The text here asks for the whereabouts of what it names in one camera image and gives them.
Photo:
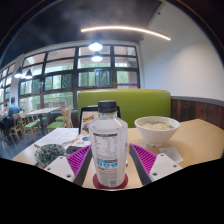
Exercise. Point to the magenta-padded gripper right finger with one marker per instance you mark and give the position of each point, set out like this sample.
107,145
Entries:
160,166

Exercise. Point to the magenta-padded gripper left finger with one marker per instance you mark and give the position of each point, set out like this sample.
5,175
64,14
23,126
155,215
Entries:
61,166

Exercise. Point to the clear plastic water bottle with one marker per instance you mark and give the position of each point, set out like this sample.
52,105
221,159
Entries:
108,146

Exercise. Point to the white ceramic bowl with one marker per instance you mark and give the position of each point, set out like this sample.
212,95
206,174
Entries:
156,135

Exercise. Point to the flat round red coaster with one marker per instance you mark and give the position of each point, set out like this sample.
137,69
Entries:
124,183

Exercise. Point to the wooden chairs with green seats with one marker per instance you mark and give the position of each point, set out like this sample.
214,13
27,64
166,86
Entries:
31,125

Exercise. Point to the black framed picture stand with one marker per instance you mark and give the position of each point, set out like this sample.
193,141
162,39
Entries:
87,118

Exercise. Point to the wooden dining table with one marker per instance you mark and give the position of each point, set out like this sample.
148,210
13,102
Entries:
43,110

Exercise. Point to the green upholstered bench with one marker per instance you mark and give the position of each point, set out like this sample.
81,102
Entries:
140,101

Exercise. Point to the person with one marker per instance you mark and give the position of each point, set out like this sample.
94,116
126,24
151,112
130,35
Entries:
3,113
13,111

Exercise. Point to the hanging pendant lamps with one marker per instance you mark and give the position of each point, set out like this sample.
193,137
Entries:
95,46

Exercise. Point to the long curved ceiling light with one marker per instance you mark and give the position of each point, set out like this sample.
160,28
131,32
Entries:
126,29

